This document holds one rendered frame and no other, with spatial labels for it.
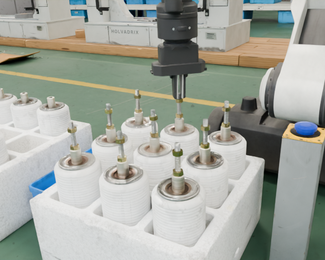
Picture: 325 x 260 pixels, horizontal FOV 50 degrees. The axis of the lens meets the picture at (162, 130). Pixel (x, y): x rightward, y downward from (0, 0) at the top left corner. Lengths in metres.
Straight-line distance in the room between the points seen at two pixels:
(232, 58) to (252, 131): 1.63
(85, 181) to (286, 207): 0.40
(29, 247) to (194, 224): 0.48
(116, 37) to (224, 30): 1.04
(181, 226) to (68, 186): 0.25
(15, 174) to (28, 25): 3.26
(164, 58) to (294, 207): 0.41
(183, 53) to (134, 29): 2.37
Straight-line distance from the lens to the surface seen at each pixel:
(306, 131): 0.69
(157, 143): 0.74
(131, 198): 0.65
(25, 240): 0.98
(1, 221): 0.98
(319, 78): 0.87
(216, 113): 1.13
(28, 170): 0.99
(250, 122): 1.06
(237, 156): 0.78
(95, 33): 3.43
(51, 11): 3.96
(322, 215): 1.04
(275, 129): 1.04
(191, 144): 0.82
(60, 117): 1.07
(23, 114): 1.16
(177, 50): 0.77
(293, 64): 0.90
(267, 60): 2.56
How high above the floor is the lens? 0.59
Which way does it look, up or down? 23 degrees down
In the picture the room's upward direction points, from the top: 2 degrees counter-clockwise
